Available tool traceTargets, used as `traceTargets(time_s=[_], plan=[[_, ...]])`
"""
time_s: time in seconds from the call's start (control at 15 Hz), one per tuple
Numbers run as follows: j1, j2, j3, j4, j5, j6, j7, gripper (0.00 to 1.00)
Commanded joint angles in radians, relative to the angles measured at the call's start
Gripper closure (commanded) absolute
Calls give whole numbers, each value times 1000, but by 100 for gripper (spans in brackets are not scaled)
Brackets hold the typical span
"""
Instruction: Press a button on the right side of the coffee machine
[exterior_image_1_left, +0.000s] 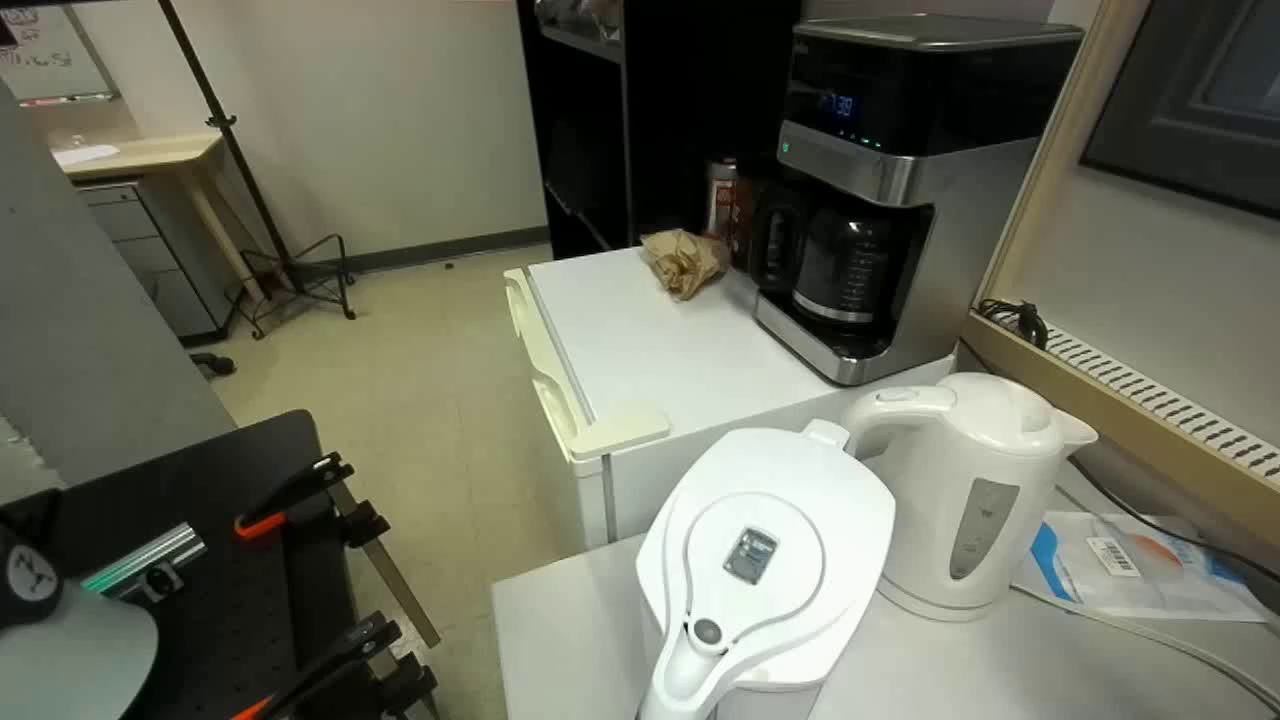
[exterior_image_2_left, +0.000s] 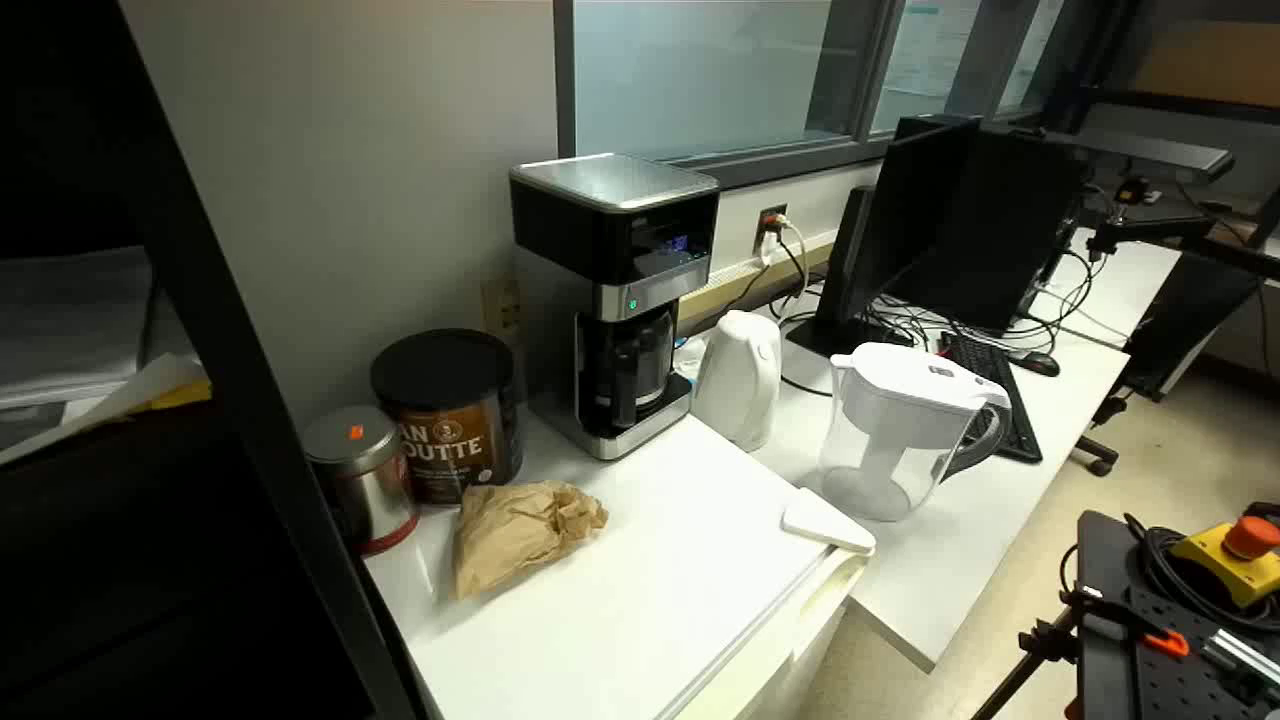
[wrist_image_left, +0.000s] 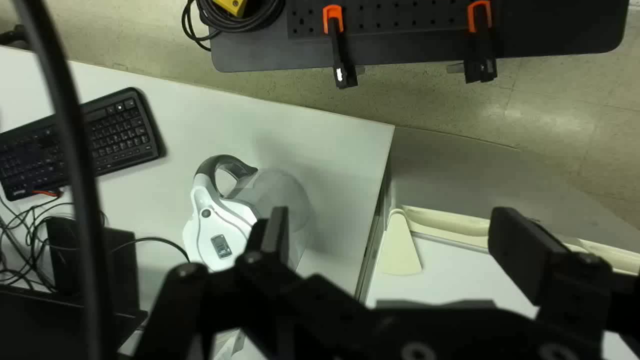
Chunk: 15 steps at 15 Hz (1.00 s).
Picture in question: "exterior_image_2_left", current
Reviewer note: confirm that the black tripod stand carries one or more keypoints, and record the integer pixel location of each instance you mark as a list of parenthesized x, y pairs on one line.
[(1033, 660)]

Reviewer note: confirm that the brown paper bag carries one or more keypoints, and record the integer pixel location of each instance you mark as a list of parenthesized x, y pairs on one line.
[(514, 534)]

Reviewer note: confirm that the black computer mouse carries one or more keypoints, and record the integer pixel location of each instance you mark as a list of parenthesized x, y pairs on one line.
[(1038, 361)]

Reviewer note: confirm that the yellow emergency stop box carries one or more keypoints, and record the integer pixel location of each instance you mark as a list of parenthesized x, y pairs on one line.
[(1232, 554)]

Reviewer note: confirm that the black keyboard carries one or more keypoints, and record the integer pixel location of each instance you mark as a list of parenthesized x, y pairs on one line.
[(1005, 403)]

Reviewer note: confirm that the black silver coffee machine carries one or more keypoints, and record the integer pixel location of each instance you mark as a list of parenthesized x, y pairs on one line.
[(607, 212)]

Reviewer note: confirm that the black perforated cart plate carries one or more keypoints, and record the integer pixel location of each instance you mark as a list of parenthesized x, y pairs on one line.
[(1132, 664)]

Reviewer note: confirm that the black vertical frame post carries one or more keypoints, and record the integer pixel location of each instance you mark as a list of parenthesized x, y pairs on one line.
[(225, 332)]

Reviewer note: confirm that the white water filter pitcher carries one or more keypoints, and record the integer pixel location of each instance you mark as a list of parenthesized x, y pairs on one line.
[(903, 423)]

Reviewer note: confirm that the coffee can with black lid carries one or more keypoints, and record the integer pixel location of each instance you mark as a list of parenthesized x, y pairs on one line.
[(451, 423)]

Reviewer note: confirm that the stack of papers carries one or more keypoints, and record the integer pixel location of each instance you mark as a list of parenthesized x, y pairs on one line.
[(81, 345)]

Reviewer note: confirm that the white mini fridge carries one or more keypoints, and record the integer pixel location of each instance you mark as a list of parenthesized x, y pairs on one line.
[(640, 584)]

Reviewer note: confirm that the black computer monitor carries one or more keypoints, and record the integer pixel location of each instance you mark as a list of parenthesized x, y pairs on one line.
[(974, 227)]

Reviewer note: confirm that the window with dark frame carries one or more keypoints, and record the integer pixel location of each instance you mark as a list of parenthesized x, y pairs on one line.
[(721, 65)]

